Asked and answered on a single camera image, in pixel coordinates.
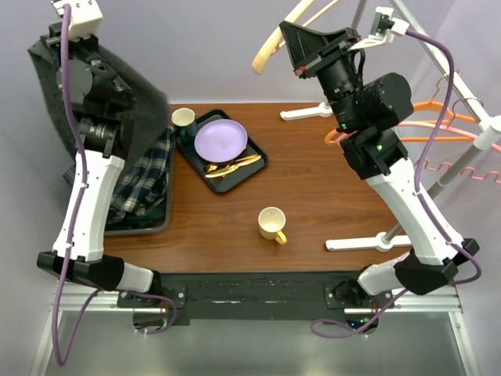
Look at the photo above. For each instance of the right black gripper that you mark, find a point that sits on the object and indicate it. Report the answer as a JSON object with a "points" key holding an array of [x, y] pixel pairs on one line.
{"points": [[311, 52]]}

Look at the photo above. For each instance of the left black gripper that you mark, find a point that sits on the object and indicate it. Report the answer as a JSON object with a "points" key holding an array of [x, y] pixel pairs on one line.
{"points": [[52, 41]]}

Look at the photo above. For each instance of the white wooden hanger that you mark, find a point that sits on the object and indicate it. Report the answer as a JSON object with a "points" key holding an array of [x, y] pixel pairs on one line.
{"points": [[275, 40]]}

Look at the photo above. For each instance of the dark dotted garment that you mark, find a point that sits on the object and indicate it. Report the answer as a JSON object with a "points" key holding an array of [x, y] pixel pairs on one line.
{"points": [[118, 110]]}

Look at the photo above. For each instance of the navy white plaid skirt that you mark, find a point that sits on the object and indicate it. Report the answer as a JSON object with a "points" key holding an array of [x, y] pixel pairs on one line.
{"points": [[145, 180]]}

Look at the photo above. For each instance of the green plaid skirt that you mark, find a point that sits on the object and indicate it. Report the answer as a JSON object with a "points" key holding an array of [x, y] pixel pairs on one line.
{"points": [[153, 217]]}

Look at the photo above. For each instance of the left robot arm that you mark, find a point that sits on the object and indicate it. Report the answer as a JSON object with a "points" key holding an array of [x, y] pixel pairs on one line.
{"points": [[77, 254]]}

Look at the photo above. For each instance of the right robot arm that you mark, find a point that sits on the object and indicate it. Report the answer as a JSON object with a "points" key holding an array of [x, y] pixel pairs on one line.
{"points": [[367, 114]]}

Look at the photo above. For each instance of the dark teal cup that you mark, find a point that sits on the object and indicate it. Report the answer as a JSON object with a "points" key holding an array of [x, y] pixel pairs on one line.
{"points": [[184, 119]]}

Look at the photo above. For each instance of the purple plate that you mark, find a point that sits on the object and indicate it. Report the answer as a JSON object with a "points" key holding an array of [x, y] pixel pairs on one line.
{"points": [[220, 140]]}

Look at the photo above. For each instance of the black tray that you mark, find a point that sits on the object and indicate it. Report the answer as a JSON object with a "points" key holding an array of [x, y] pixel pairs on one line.
{"points": [[221, 185]]}

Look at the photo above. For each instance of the gold knife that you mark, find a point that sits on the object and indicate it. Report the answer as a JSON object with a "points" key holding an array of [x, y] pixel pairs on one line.
{"points": [[224, 171]]}

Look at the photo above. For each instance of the gold spoon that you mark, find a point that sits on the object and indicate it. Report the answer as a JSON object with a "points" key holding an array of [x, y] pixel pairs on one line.
{"points": [[213, 167]]}

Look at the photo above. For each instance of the clear plastic bin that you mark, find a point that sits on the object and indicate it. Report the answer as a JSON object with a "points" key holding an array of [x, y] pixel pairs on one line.
{"points": [[156, 231]]}

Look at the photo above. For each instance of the yellow mug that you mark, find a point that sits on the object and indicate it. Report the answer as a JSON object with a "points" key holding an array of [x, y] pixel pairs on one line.
{"points": [[271, 222]]}

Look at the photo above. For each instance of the clothes rack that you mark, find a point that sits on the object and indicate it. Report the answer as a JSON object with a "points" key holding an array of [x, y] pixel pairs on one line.
{"points": [[490, 131]]}

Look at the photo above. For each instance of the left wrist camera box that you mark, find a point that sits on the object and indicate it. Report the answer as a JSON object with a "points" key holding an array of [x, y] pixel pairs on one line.
{"points": [[85, 17]]}

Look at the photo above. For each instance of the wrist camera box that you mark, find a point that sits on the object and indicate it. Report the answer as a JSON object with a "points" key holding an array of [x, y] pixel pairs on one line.
{"points": [[383, 30], [85, 17]]}

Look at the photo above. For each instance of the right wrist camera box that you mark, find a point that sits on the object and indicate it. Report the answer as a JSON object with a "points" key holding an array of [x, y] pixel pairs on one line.
{"points": [[383, 30]]}

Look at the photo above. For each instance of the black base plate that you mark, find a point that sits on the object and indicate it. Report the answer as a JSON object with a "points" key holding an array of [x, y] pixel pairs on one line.
{"points": [[257, 296]]}

